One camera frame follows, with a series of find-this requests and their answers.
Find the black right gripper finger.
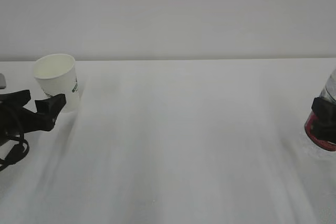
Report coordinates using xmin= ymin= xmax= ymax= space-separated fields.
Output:
xmin=311 ymin=97 xmax=335 ymax=144

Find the clear water bottle red label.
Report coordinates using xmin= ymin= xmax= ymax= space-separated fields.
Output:
xmin=304 ymin=70 xmax=335 ymax=158

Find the white paper cup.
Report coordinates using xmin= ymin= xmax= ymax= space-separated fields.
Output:
xmin=33 ymin=54 xmax=80 ymax=112

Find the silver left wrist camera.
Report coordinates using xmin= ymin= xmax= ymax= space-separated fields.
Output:
xmin=0 ymin=73 xmax=6 ymax=90

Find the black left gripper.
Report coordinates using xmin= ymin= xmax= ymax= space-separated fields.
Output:
xmin=1 ymin=90 xmax=66 ymax=145

